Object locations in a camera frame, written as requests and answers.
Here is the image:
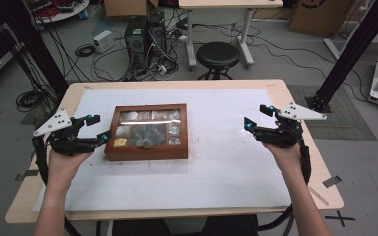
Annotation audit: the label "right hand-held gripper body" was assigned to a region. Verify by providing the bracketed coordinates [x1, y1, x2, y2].
[254, 101, 328, 149]

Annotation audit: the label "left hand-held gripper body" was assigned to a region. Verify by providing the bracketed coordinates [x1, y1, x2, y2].
[32, 108, 101, 156]

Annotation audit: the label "wooden box with glass lid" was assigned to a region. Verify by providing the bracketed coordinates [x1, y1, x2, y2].
[103, 103, 190, 162]

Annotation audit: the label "person's right hand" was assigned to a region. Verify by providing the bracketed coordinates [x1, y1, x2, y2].
[261, 140, 305, 179]

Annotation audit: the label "person's left hand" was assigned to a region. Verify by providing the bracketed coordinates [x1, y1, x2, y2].
[46, 144, 94, 195]

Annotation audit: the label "grey tape piece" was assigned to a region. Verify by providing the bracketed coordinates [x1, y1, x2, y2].
[14, 169, 40, 182]
[322, 175, 343, 189]

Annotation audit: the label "dark floor mat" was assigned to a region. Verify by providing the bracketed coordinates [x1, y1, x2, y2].
[286, 84, 378, 142]

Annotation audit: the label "black round stool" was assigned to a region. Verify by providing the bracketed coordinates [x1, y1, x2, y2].
[196, 41, 241, 81]

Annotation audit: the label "small white box device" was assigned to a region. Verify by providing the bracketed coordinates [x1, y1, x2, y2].
[93, 29, 116, 54]

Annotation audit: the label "white table mat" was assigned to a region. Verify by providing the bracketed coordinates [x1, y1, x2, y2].
[32, 88, 292, 213]

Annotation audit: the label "black computer tower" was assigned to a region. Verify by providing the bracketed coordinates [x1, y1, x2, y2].
[146, 11, 167, 63]
[124, 15, 149, 72]

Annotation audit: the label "large cardboard box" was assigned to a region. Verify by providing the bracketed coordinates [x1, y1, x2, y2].
[288, 0, 355, 37]

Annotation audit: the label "round white table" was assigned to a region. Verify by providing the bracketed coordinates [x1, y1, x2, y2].
[26, 0, 90, 24]

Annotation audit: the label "white desk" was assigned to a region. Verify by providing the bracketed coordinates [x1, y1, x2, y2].
[178, 0, 284, 72]

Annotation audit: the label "small cardboard box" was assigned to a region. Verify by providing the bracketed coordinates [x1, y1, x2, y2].
[103, 0, 160, 18]

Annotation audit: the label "person's dark trousers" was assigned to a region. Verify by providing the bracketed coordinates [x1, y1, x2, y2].
[112, 214, 260, 236]

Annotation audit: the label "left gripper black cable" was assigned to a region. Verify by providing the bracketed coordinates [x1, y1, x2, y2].
[31, 135, 82, 236]

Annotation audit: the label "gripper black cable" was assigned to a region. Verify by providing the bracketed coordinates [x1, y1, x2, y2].
[31, 135, 82, 236]
[257, 129, 312, 232]

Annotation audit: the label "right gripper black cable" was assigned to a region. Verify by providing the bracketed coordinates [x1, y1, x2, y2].
[257, 129, 312, 232]

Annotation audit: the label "large coiled black cable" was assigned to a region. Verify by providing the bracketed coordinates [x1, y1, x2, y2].
[15, 90, 47, 113]

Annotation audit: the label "long black floor cable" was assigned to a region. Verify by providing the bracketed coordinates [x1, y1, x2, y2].
[249, 42, 370, 102]

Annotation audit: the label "small coiled black cable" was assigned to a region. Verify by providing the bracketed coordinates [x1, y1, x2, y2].
[75, 43, 96, 58]

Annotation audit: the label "black metal post with base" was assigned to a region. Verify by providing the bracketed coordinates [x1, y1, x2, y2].
[304, 0, 378, 114]

